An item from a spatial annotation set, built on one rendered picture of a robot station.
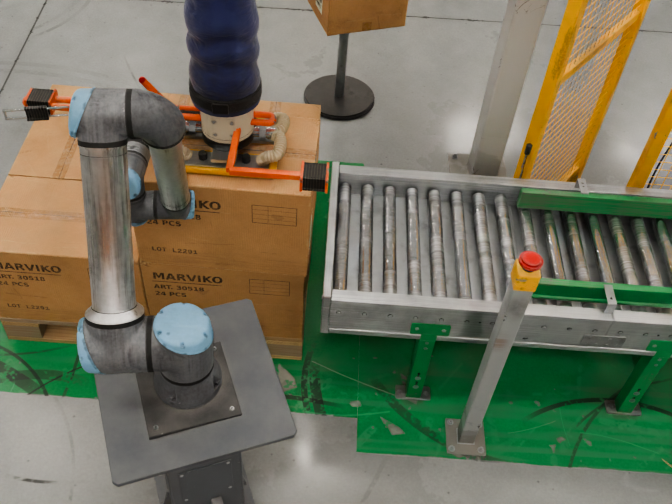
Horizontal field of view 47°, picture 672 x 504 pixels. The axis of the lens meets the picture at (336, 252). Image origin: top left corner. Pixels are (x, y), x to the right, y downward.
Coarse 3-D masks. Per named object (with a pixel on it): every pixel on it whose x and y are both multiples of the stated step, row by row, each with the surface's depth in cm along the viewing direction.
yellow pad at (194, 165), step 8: (200, 152) 250; (208, 152) 254; (184, 160) 251; (192, 160) 251; (200, 160) 251; (208, 160) 252; (240, 160) 253; (248, 160) 251; (192, 168) 249; (200, 168) 250; (208, 168) 250; (216, 168) 250; (224, 168) 250; (264, 168) 251; (272, 168) 252; (240, 176) 251
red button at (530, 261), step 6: (522, 252) 225; (528, 252) 224; (534, 252) 224; (522, 258) 222; (528, 258) 222; (534, 258) 222; (540, 258) 223; (522, 264) 221; (528, 264) 221; (534, 264) 221; (540, 264) 222; (528, 270) 221; (534, 270) 221
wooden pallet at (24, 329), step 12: (12, 324) 309; (24, 324) 309; (36, 324) 308; (48, 324) 308; (60, 324) 308; (72, 324) 307; (12, 336) 315; (24, 336) 315; (36, 336) 314; (48, 336) 316; (60, 336) 317; (72, 336) 317; (264, 336) 308; (276, 348) 313; (288, 348) 313; (300, 348) 312
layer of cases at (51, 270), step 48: (48, 144) 317; (0, 192) 297; (48, 192) 298; (0, 240) 280; (48, 240) 282; (0, 288) 292; (48, 288) 291; (144, 288) 291; (192, 288) 287; (240, 288) 286; (288, 288) 285; (288, 336) 307
